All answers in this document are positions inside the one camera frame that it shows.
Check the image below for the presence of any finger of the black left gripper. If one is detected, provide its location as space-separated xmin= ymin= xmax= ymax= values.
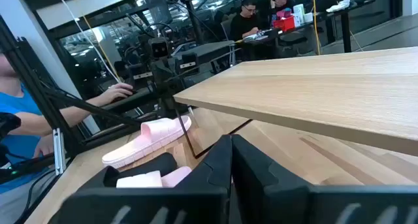
xmin=125 ymin=62 xmax=164 ymax=88
xmin=163 ymin=52 xmax=200 ymax=88

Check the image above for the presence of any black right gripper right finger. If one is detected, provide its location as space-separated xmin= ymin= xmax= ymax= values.
xmin=231 ymin=134 xmax=418 ymax=224

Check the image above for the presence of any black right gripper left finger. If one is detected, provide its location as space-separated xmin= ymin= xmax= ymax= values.
xmin=48 ymin=135 xmax=233 ymax=224

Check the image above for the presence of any pink slide sandal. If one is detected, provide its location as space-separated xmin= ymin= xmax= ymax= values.
xmin=116 ymin=166 xmax=193 ymax=189
xmin=101 ymin=115 xmax=193 ymax=169

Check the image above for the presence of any black slide sandal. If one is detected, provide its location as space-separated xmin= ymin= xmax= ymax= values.
xmin=77 ymin=152 xmax=179 ymax=191

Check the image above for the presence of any person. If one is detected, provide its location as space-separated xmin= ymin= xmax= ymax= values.
xmin=229 ymin=0 xmax=264 ymax=42
xmin=268 ymin=0 xmax=296 ymax=16
xmin=0 ymin=52 xmax=135 ymax=224

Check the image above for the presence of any red box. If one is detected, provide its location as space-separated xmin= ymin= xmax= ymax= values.
xmin=273 ymin=16 xmax=296 ymax=32

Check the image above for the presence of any pink container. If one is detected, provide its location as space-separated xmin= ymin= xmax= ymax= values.
xmin=276 ymin=7 xmax=293 ymax=21

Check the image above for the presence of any white container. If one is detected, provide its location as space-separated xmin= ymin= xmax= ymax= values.
xmin=293 ymin=3 xmax=306 ymax=28

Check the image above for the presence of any black desk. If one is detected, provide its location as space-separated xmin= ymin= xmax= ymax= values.
xmin=240 ymin=0 xmax=376 ymax=60

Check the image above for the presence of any white cloth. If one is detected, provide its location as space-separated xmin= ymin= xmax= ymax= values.
xmin=325 ymin=0 xmax=351 ymax=14

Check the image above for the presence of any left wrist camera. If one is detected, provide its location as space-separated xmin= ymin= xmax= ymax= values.
xmin=148 ymin=37 xmax=170 ymax=59

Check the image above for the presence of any yellow cable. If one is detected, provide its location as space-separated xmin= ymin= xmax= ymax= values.
xmin=67 ymin=0 xmax=122 ymax=83
xmin=311 ymin=0 xmax=323 ymax=56

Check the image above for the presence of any white cable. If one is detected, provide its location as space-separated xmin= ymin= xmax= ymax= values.
xmin=54 ymin=0 xmax=121 ymax=84

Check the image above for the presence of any wooden shelf with black frame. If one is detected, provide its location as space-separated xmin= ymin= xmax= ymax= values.
xmin=172 ymin=46 xmax=418 ymax=160

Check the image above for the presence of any silver metal bracket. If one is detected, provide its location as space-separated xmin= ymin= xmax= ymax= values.
xmin=52 ymin=128 xmax=67 ymax=176

